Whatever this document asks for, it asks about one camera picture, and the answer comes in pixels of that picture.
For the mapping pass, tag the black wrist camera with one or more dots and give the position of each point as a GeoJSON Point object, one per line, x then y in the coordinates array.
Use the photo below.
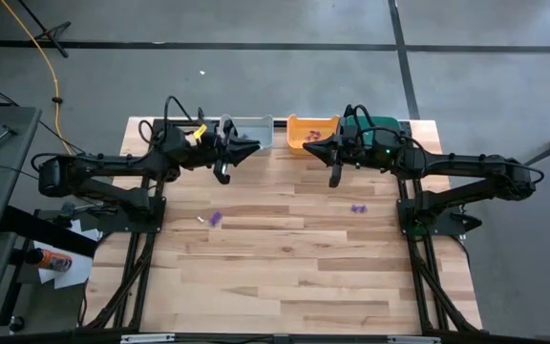
{"type": "Point", "coordinates": [355, 145]}
{"type": "Point", "coordinates": [210, 145]}

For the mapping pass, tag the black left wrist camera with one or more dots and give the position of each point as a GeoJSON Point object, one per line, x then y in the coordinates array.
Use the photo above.
{"type": "Point", "coordinates": [210, 145]}

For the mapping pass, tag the black aluminium rig frame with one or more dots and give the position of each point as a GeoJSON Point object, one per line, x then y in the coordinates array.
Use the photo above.
{"type": "Point", "coordinates": [237, 339]}

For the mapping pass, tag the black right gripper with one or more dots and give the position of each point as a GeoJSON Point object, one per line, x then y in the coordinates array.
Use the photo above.
{"type": "Point", "coordinates": [373, 160]}

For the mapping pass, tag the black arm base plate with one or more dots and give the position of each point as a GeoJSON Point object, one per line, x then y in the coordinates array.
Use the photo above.
{"type": "Point", "coordinates": [155, 222]}
{"type": "Point", "coordinates": [451, 224]}

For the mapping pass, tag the purple plastic spider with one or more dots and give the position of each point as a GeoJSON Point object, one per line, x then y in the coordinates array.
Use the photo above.
{"type": "Point", "coordinates": [215, 219]}
{"type": "Point", "coordinates": [363, 209]}
{"type": "Point", "coordinates": [354, 208]}

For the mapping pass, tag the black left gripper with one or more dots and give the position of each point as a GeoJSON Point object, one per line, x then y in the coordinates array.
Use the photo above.
{"type": "Point", "coordinates": [191, 157]}

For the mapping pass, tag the orange plastic bin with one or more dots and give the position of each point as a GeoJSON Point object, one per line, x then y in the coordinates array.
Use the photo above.
{"type": "Point", "coordinates": [299, 129]}

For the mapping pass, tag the white plastic bin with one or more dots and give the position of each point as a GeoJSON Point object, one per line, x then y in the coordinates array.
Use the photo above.
{"type": "Point", "coordinates": [258, 129]}

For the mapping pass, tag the black round foot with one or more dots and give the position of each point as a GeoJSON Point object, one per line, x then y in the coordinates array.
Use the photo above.
{"type": "Point", "coordinates": [16, 324]}

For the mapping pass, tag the white paper sheet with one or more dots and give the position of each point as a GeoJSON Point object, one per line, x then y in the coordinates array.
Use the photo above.
{"type": "Point", "coordinates": [77, 272]}
{"type": "Point", "coordinates": [89, 233]}

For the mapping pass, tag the black table clamp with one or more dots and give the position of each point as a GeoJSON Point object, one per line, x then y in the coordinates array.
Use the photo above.
{"type": "Point", "coordinates": [201, 113]}

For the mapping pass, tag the silver metal bracket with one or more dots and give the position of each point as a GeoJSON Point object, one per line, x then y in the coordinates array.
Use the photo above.
{"type": "Point", "coordinates": [146, 338]}
{"type": "Point", "coordinates": [413, 339]}

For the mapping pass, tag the orange can black cap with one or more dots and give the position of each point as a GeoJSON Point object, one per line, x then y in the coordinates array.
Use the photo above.
{"type": "Point", "coordinates": [53, 262]}

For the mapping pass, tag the black tripod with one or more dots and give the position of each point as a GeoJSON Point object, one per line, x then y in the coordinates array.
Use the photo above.
{"type": "Point", "coordinates": [54, 42]}

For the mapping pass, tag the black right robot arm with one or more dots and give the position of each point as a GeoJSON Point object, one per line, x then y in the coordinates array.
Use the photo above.
{"type": "Point", "coordinates": [461, 165]}

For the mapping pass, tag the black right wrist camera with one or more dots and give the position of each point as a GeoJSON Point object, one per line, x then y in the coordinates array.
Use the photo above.
{"type": "Point", "coordinates": [355, 145]}

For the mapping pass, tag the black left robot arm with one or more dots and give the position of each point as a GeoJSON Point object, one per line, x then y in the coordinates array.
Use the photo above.
{"type": "Point", "coordinates": [112, 162]}

